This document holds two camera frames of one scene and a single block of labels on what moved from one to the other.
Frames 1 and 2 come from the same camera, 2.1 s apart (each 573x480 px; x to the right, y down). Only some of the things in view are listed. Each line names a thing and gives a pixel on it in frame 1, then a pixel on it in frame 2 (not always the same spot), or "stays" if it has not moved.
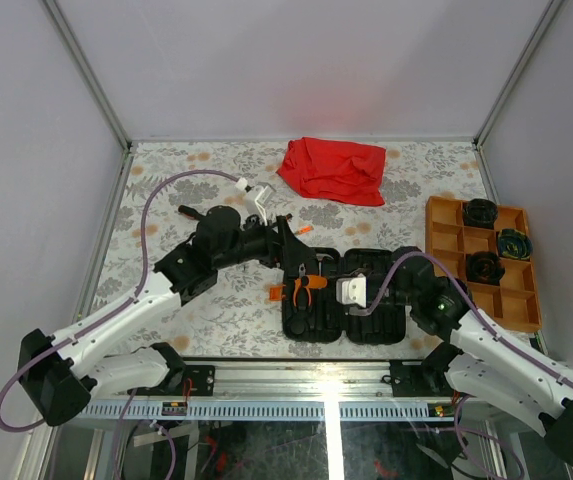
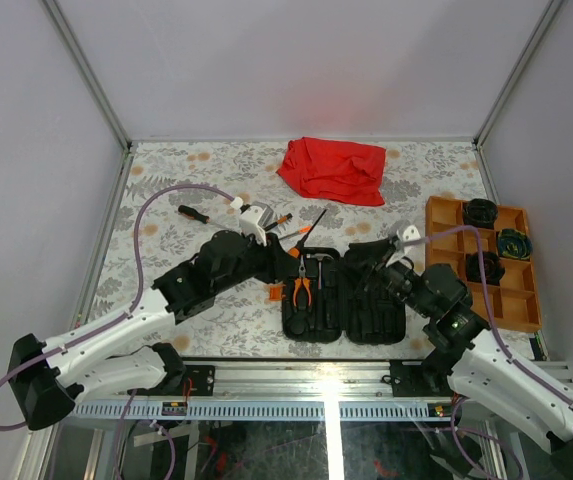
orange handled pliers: x=302 y=281 stays
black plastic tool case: x=357 y=294 stays
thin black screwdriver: x=317 y=281 to x=296 y=251
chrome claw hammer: x=320 y=256 stays
